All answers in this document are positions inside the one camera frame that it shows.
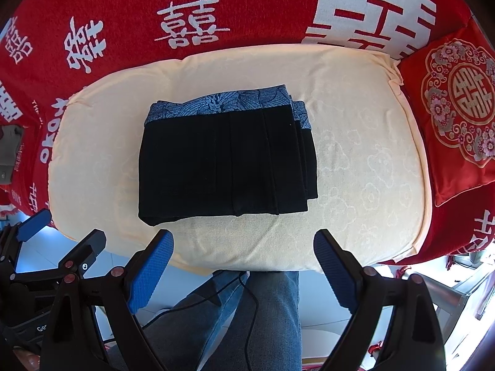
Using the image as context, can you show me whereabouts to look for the black pants with blue waistband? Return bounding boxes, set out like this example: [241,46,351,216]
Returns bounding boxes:
[138,84,319,227]

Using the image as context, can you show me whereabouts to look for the red printed blanket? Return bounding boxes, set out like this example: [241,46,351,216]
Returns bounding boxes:
[0,0,495,271]

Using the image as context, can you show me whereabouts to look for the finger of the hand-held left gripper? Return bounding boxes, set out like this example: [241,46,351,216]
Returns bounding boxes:
[0,208,53,284]
[11,229,107,284]

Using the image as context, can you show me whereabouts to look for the cream cushion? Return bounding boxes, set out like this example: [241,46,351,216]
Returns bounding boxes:
[47,42,432,272]

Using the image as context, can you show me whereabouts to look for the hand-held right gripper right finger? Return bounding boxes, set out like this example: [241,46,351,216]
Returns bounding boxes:
[313,229,448,371]

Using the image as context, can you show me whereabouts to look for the person's left hand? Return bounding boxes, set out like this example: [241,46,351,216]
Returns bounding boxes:
[13,350,41,371]

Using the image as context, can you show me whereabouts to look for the person's blue jeans legs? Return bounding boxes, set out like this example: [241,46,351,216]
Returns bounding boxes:
[111,270,303,371]

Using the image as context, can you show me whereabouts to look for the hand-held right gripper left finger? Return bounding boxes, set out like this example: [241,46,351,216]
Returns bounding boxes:
[41,229,174,371]

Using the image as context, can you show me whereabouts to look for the red embroidered pillow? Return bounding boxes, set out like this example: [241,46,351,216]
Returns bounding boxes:
[398,19,495,208]

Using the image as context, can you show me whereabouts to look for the grey metal frame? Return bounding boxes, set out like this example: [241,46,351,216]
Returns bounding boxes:
[444,250,495,319]

